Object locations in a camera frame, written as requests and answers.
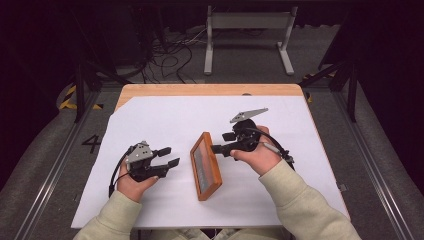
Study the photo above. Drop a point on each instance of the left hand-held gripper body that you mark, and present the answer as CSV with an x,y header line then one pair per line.
x,y
141,155

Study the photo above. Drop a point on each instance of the aluminium floor rail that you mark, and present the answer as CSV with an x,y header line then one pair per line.
x,y
373,170
50,186

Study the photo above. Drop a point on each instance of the white table sheet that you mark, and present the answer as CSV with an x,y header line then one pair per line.
x,y
166,113

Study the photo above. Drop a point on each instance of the black metal stand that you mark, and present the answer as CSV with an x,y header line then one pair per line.
x,y
351,96
79,93

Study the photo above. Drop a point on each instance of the small grey clip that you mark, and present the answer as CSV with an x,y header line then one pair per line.
x,y
342,187

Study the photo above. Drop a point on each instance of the yellow black hazard tape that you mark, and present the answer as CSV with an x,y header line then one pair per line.
x,y
309,98
68,96

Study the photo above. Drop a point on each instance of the person's left hand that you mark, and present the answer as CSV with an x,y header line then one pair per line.
x,y
132,190

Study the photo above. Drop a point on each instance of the grey metal stand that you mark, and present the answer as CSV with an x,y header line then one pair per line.
x,y
250,20

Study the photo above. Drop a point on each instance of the person's right hand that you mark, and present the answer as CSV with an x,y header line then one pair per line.
x,y
263,160

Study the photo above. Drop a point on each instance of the orange board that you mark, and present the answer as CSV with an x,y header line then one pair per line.
x,y
204,166

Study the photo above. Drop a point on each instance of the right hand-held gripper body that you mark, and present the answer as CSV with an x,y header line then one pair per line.
x,y
245,136

